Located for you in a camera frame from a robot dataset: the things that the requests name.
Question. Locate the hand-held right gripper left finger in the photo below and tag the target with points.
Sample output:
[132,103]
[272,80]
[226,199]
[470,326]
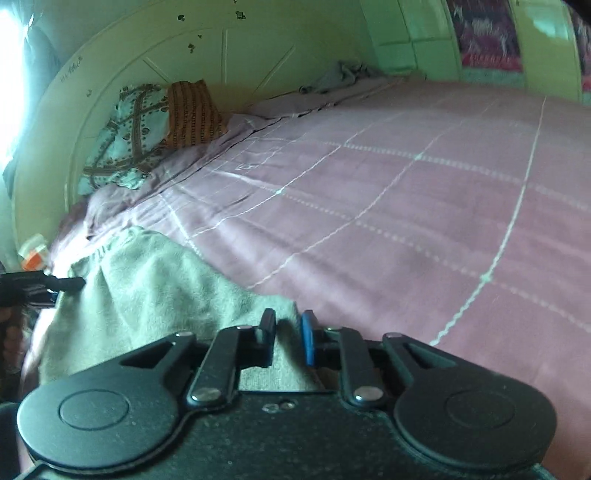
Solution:
[267,344]

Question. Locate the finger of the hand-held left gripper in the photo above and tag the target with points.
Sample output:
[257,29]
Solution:
[69,283]

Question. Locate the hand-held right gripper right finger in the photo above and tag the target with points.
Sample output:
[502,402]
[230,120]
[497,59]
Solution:
[308,341]

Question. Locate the green fluffy towel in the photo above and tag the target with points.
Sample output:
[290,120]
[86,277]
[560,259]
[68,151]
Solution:
[152,295]

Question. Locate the orange white container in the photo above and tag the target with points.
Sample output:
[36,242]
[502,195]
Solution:
[33,256]

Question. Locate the pink checked bed sheet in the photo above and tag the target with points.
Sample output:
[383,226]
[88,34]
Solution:
[392,207]

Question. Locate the teal patterned pillow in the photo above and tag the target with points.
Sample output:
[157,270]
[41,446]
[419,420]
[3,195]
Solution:
[127,134]

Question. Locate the orange striped pillow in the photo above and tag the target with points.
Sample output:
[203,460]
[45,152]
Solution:
[194,115]

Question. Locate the pale green bed headboard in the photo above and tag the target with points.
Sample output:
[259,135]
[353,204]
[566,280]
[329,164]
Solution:
[138,46]

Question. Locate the crumpled grey cloth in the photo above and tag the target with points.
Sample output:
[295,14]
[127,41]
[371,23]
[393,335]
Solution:
[339,76]

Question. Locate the pale green wardrobe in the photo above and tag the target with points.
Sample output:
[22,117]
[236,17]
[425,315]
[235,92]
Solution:
[415,37]

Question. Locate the pink wardrobe poster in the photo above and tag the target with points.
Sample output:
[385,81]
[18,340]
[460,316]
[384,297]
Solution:
[485,32]

